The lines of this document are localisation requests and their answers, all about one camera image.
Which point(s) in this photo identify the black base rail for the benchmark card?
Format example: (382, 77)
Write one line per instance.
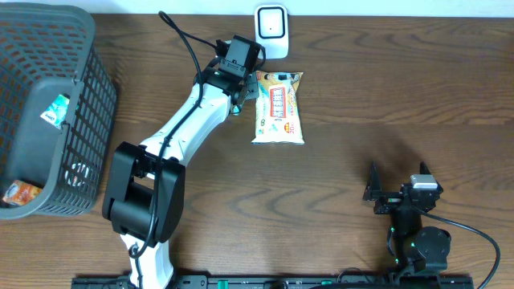
(348, 280)

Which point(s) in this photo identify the teal Kleenex tissue pack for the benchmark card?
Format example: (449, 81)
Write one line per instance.
(56, 112)

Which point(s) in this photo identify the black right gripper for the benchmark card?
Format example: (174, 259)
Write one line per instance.
(373, 191)

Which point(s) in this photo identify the large yellow wipes pack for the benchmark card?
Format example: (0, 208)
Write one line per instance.
(277, 118)

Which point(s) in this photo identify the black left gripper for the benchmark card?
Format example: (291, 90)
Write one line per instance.
(252, 91)

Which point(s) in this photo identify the orange Kleenex tissue pack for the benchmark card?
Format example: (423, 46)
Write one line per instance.
(21, 193)

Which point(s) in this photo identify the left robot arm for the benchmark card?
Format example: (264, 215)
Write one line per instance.
(145, 194)

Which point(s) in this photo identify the white barcode scanner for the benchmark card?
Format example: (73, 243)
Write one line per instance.
(271, 30)

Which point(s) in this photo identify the dark grey plastic basket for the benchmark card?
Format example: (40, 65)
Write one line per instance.
(47, 50)

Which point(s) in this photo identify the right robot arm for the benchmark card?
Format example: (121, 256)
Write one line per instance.
(418, 250)

